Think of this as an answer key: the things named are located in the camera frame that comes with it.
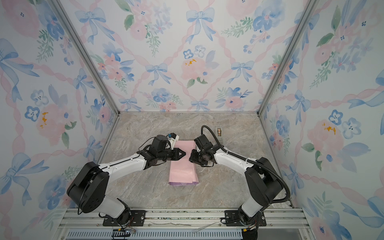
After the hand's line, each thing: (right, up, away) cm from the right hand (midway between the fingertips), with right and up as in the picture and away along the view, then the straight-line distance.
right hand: (189, 159), depth 87 cm
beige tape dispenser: (+20, +16, +16) cm, 30 cm away
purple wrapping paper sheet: (-3, -6, -5) cm, 9 cm away
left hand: (-2, +4, -3) cm, 5 cm away
